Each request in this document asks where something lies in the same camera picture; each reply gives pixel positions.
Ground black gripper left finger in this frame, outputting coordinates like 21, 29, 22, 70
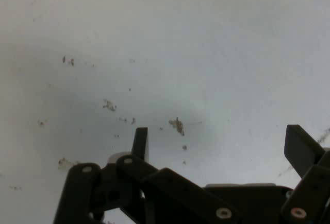
53, 127, 234, 224

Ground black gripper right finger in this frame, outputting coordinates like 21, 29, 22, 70
280, 124, 330, 224

